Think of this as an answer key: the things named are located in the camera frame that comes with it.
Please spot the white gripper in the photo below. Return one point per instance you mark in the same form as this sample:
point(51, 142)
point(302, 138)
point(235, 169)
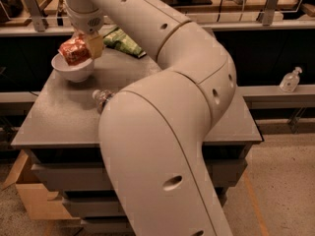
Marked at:
point(86, 23)

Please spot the crushed red coke can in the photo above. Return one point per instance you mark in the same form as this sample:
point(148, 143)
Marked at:
point(74, 51)

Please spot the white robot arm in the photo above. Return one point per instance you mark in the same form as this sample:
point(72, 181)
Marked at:
point(151, 132)

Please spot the white bowl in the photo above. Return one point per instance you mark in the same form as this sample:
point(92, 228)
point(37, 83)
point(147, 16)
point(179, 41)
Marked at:
point(77, 73)

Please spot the green chip bag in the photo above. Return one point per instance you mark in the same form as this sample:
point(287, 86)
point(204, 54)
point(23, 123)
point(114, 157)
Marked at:
point(119, 40)

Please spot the clear plastic water bottle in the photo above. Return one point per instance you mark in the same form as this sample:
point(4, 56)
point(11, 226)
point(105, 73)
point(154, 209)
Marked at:
point(101, 98)

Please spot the grey drawer cabinet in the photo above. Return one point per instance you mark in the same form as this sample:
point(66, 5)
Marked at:
point(61, 117)

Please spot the cardboard box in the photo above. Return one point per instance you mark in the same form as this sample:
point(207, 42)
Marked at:
point(39, 203)

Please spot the hand sanitizer bottle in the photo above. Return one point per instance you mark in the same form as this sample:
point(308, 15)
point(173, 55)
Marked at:
point(291, 80)

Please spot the left metal bracket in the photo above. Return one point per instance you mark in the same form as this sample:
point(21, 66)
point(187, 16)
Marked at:
point(36, 15)

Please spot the metal bracket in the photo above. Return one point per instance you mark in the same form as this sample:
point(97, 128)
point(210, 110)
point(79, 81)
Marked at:
point(266, 16)
point(36, 15)

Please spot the right metal bracket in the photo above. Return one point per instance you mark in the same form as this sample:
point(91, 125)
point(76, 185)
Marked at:
point(266, 16)

